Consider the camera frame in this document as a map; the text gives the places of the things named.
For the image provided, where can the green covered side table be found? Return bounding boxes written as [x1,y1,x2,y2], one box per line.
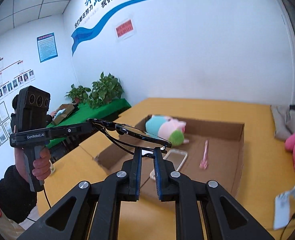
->
[47,98,131,150]

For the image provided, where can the large potted green plant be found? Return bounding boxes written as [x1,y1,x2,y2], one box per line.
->
[88,72,124,108]

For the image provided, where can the small cardboard box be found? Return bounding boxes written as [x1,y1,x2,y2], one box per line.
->
[51,103,78,125]

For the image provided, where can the red wall notice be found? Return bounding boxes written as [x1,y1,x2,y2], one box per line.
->
[115,18,135,40]

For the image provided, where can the black cable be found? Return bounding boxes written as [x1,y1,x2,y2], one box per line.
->
[278,199,295,240]

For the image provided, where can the blue pink green plush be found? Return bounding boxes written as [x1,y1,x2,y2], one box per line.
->
[145,115,189,147]

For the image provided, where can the left forearm dark sleeve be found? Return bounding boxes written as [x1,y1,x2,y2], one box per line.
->
[0,164,38,240]

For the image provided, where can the white clear phone case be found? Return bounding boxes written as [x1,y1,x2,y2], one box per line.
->
[161,147,188,171]

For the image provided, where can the blue framed wall poster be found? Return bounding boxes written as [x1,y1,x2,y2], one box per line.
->
[37,33,58,63]

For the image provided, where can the grey cloth bag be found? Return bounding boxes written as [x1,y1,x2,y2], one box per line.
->
[270,105,295,141]

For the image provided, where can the black sunglasses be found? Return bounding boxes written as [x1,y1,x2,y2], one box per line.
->
[86,118,172,155]

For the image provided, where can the small potted green plant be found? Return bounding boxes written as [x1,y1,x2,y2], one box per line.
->
[65,84,91,103]

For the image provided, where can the brown cardboard box tray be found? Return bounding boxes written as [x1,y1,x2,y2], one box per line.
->
[95,118,244,211]

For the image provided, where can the pink crystal pen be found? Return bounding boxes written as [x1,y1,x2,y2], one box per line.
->
[199,140,209,170]

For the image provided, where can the white folding phone stand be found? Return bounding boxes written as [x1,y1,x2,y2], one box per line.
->
[273,186,295,230]

